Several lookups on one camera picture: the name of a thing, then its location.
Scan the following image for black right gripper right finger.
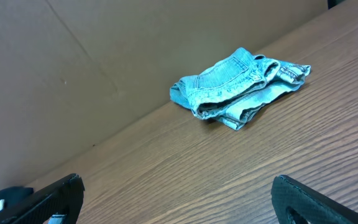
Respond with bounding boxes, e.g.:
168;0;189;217
271;175;358;224

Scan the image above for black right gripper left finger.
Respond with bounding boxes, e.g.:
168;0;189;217
0;174;85;224

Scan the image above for black garment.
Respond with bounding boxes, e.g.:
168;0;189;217
0;186;34;208

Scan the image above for folded light blue denim shorts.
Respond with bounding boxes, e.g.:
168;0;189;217
170;47;311;131

